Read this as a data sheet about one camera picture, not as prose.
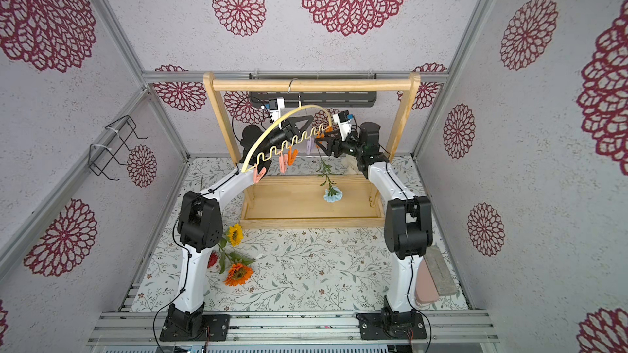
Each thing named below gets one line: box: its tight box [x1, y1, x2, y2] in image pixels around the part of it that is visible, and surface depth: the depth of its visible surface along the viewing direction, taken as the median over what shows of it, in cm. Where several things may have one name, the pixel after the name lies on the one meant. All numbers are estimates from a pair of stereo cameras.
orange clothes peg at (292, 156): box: [287, 145, 299, 166], surface depth 76 cm
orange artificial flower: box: [222, 263, 255, 287], surface depth 83 cm
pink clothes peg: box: [253, 167, 267, 184], surface depth 67 cm
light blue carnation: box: [316, 147, 344, 203], surface depth 92 cm
